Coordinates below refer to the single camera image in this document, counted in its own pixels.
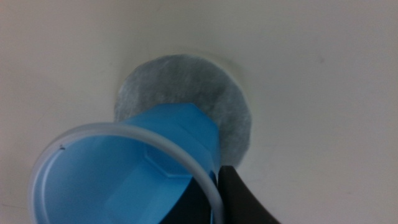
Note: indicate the blue plastic cup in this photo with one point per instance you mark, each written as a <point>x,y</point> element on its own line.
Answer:
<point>174,130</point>

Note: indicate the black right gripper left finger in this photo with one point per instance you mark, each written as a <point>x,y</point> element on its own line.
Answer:
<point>191,205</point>

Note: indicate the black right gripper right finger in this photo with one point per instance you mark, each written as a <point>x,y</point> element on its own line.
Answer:
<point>241,199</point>

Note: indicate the round grey felt cup mat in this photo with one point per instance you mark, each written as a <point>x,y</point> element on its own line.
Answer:
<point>186,84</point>

